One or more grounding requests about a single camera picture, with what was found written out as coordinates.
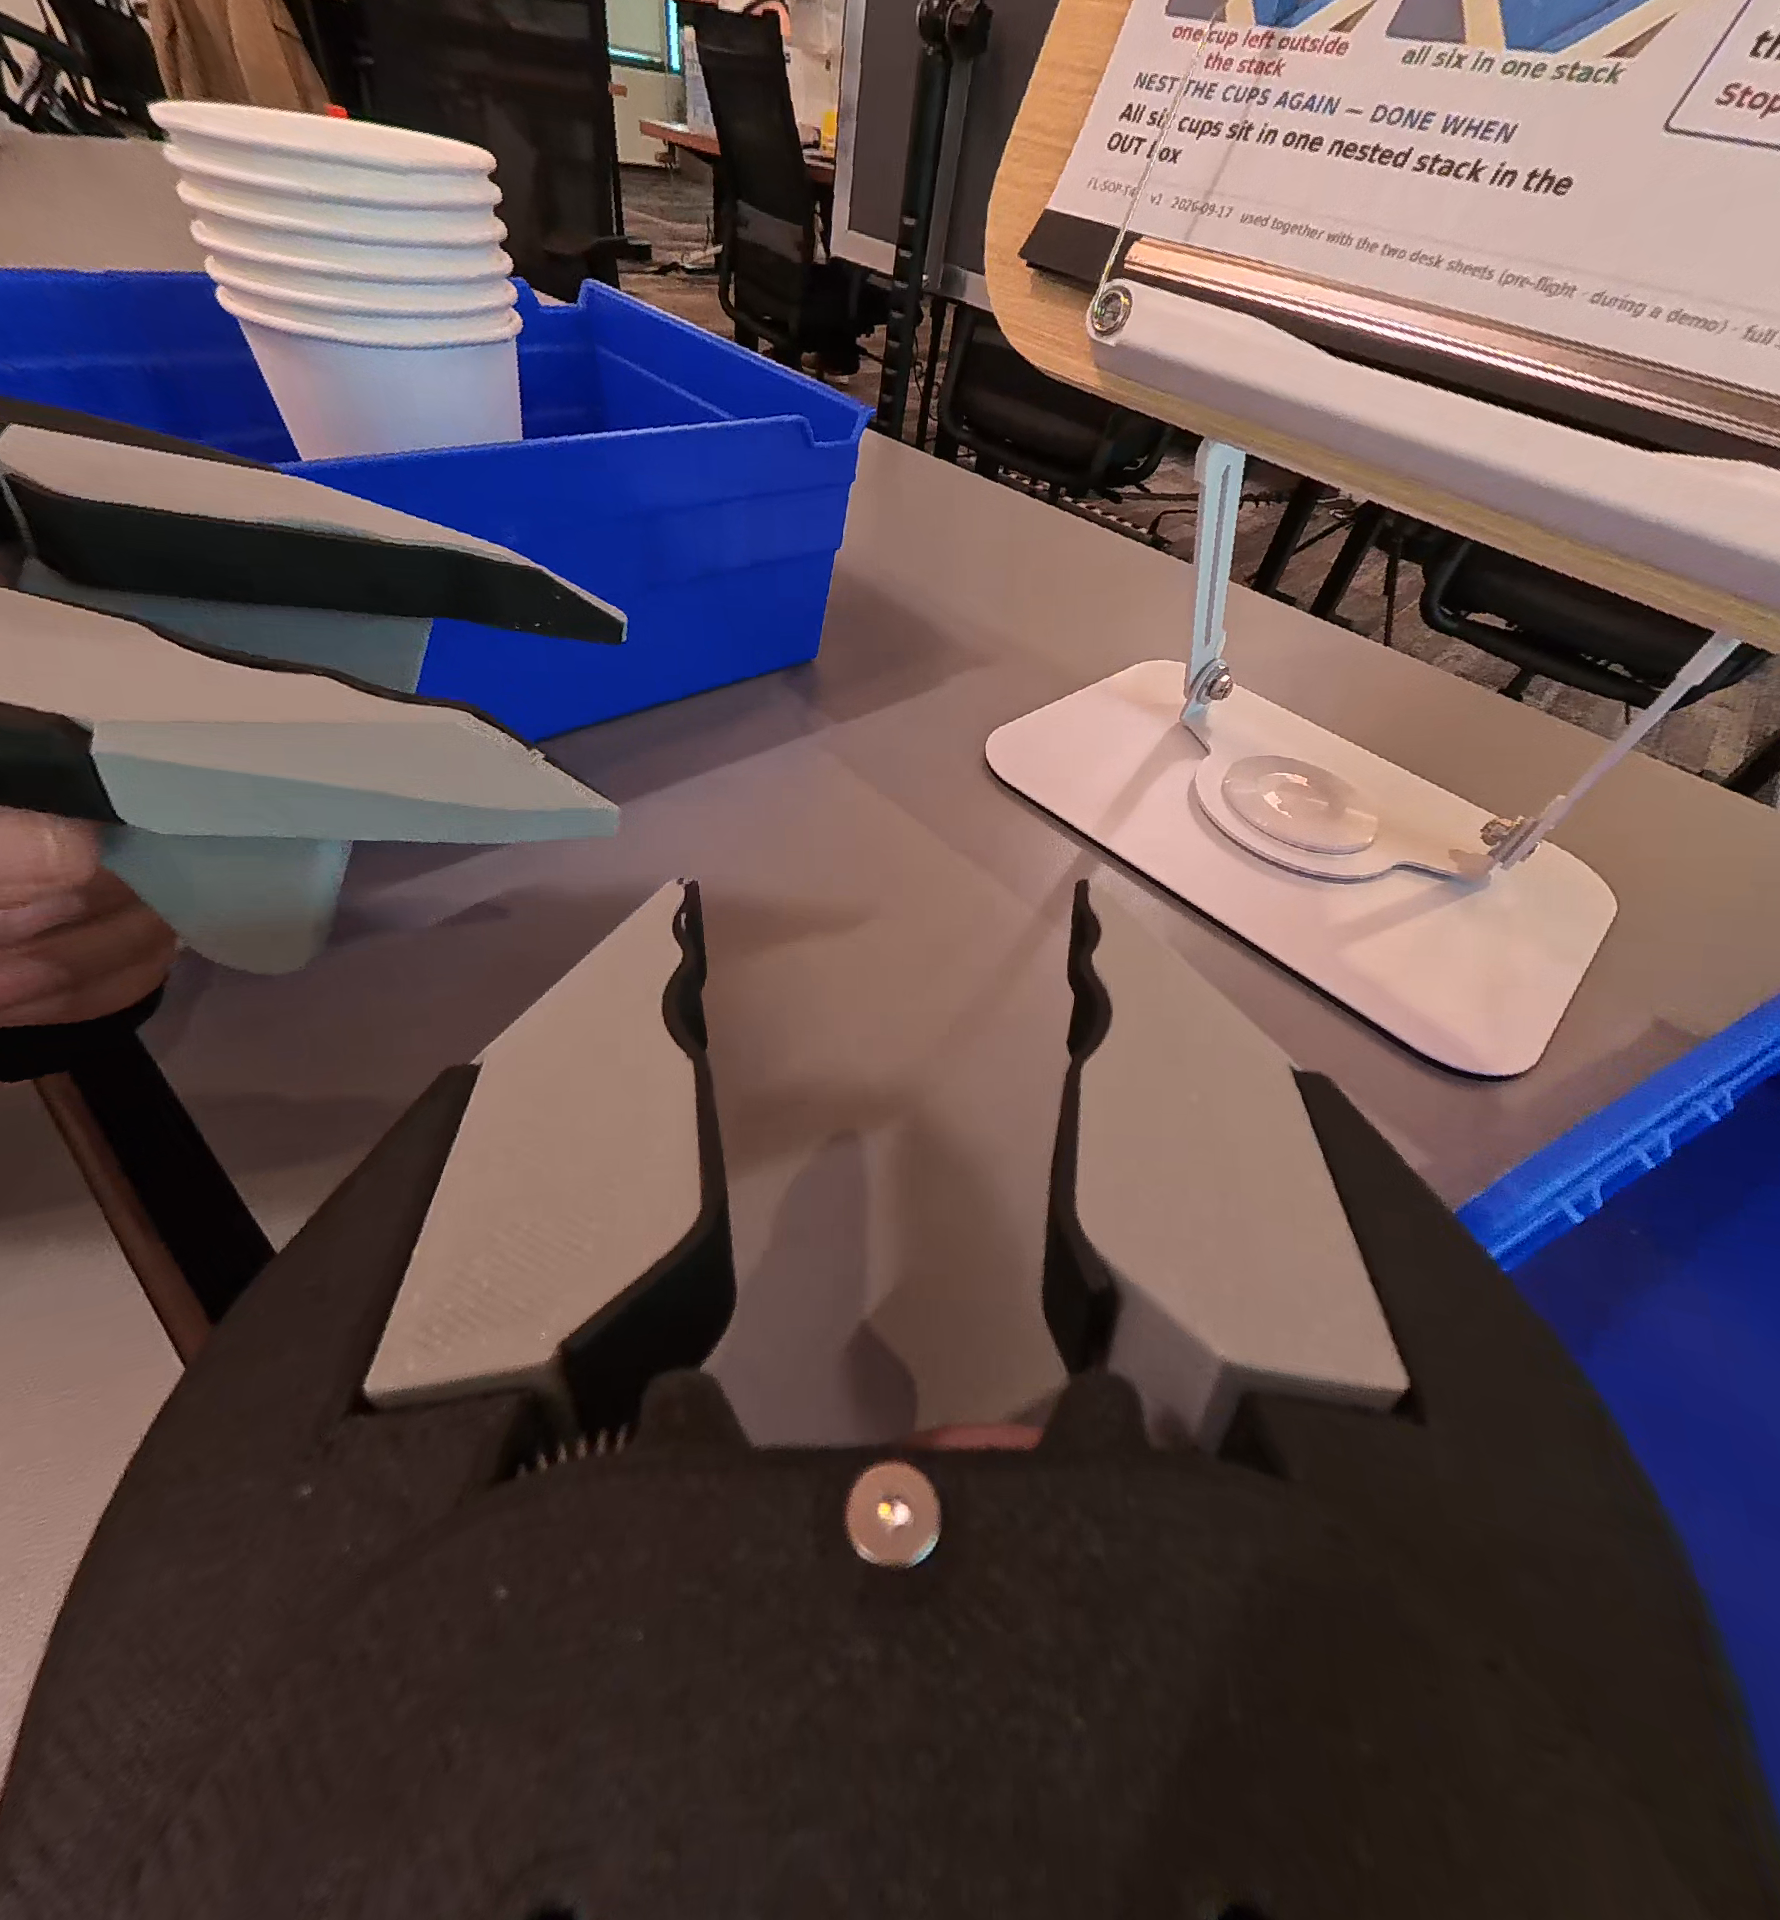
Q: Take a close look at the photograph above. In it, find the printed instruction sheet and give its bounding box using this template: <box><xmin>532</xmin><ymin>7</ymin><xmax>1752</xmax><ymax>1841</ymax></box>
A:
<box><xmin>1064</xmin><ymin>0</ymin><xmax>1780</xmax><ymax>375</ymax></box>

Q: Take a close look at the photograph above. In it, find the black tripod pole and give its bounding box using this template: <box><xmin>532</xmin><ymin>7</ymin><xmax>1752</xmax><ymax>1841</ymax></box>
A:
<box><xmin>875</xmin><ymin>0</ymin><xmax>996</xmax><ymax>438</ymax></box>

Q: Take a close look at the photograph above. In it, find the brown coat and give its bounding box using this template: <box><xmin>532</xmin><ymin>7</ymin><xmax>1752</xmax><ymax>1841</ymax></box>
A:
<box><xmin>155</xmin><ymin>0</ymin><xmax>327</xmax><ymax>113</ymax></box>

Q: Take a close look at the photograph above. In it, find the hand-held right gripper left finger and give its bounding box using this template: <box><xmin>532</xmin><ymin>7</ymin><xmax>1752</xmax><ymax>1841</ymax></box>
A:
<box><xmin>362</xmin><ymin>877</ymin><xmax>735</xmax><ymax>1410</ymax></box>

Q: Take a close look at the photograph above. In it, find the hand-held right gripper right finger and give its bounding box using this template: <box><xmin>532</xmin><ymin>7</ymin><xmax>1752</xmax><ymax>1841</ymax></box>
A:
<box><xmin>1045</xmin><ymin>877</ymin><xmax>1409</xmax><ymax>1457</ymax></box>

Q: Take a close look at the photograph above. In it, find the black mesh office chair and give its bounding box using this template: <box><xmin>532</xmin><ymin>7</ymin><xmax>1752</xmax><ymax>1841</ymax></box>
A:
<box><xmin>935</xmin><ymin>305</ymin><xmax>1178</xmax><ymax>506</ymax></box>

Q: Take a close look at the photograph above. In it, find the blue plastic bin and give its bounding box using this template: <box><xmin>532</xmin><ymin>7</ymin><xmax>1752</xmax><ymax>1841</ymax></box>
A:
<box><xmin>0</xmin><ymin>266</ymin><xmax>875</xmax><ymax>744</ymax></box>
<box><xmin>1457</xmin><ymin>950</ymin><xmax>1780</xmax><ymax>1920</ymax></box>

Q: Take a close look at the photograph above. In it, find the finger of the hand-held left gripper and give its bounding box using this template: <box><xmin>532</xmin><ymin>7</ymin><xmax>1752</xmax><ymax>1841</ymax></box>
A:
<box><xmin>0</xmin><ymin>577</ymin><xmax>621</xmax><ymax>975</ymax></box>
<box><xmin>0</xmin><ymin>422</ymin><xmax>631</xmax><ymax>704</ymax></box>

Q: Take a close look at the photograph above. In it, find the person's left hand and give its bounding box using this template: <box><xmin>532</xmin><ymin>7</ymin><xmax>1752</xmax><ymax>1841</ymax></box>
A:
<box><xmin>0</xmin><ymin>794</ymin><xmax>177</xmax><ymax>1029</ymax></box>

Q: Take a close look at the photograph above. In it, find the grey divider panel silver frame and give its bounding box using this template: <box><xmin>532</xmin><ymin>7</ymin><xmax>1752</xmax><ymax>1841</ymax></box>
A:
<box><xmin>831</xmin><ymin>0</ymin><xmax>1064</xmax><ymax>307</ymax></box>

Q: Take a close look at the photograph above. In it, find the nested stack of cups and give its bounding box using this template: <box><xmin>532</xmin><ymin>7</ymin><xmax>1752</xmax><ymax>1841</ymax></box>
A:
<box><xmin>152</xmin><ymin>102</ymin><xmax>527</xmax><ymax>462</ymax></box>

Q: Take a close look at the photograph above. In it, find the wooden document stand white base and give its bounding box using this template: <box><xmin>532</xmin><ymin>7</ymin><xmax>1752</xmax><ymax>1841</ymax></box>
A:
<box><xmin>986</xmin><ymin>0</ymin><xmax>1780</xmax><ymax>1077</ymax></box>

